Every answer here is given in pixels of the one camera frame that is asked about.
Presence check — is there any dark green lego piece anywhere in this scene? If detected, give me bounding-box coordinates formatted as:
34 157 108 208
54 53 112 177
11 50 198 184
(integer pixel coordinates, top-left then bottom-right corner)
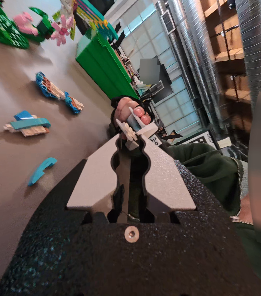
28 7 56 43

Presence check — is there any wooden storage shelf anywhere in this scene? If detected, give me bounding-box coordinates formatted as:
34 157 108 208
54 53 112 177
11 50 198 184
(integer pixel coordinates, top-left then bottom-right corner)
200 0 253 139

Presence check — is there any black monitor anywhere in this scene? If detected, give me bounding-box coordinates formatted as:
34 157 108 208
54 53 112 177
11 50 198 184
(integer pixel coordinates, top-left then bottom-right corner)
153 63 174 104

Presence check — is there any green plastic bin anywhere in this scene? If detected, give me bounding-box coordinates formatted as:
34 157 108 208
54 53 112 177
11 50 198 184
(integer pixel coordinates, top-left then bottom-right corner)
75 35 141 100

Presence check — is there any pink lego flower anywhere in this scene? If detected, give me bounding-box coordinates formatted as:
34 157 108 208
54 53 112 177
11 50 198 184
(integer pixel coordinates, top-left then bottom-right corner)
51 15 74 47

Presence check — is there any person's green jacket torso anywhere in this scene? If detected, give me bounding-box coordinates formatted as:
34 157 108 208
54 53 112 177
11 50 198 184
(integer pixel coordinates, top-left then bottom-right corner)
231 215 261 296

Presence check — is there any silver ventilation duct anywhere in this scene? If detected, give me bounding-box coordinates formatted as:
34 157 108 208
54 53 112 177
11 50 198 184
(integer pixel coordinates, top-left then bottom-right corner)
234 0 261 93
167 0 224 135

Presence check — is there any white round lego plate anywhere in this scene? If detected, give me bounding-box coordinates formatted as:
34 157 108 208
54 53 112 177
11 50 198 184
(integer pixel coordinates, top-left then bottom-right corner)
115 118 140 150

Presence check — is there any person's right forearm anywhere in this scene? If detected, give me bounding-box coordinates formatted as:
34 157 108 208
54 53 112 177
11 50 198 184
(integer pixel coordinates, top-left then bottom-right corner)
163 142 249 216

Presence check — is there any large paned window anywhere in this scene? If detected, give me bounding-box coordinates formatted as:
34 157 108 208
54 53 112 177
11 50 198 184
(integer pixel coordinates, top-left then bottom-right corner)
105 0 203 139

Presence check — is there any teal and white lego assembly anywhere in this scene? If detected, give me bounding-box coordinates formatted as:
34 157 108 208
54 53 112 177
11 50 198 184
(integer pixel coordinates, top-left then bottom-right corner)
3 111 51 137

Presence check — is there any white vent grille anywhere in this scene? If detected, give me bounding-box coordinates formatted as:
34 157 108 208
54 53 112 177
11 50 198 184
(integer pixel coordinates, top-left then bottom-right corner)
160 10 176 35

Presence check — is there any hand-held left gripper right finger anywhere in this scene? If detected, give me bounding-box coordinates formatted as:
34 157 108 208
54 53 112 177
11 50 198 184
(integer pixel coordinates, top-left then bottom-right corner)
140 135 197 223

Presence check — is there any light blue curved lego piece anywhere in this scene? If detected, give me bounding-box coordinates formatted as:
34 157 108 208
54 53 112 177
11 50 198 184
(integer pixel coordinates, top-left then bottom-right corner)
27 157 58 187

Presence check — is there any blue brown white lego assembly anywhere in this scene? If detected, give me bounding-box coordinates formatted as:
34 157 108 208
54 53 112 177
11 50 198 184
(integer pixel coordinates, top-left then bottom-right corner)
35 72 84 114

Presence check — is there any green lego model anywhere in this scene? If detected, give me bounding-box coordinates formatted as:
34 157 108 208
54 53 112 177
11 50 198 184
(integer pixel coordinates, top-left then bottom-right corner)
0 0 31 49

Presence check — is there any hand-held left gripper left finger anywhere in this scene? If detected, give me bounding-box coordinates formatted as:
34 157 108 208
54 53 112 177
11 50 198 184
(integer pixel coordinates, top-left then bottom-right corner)
66 134 131 223

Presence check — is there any pink lego figure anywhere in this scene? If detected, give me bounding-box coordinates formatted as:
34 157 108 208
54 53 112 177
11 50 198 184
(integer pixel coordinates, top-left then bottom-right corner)
13 12 40 36

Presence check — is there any person's right hand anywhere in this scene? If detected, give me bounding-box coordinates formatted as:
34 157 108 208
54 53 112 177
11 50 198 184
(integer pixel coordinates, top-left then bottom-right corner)
116 97 152 126

